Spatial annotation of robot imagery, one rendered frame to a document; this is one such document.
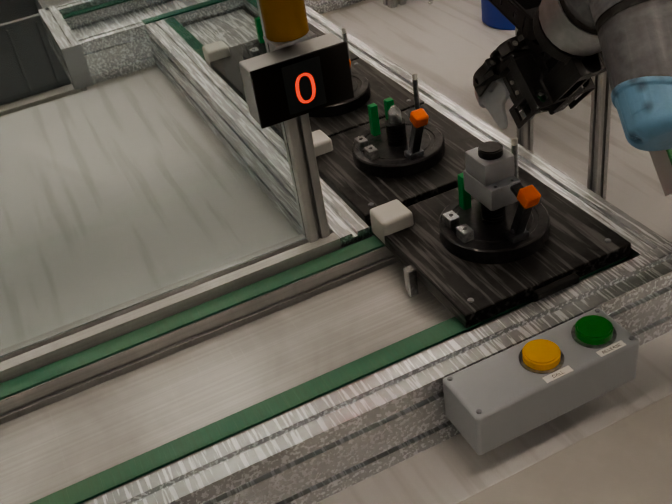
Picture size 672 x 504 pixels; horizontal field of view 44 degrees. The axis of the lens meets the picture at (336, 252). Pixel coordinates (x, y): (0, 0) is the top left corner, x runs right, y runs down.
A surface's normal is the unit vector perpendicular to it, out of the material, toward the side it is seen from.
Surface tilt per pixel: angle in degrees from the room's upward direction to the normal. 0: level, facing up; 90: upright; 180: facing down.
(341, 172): 0
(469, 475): 0
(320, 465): 90
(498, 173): 90
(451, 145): 0
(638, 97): 65
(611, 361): 90
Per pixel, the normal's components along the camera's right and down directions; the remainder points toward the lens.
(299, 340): -0.14, -0.80
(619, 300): 0.43, 0.48
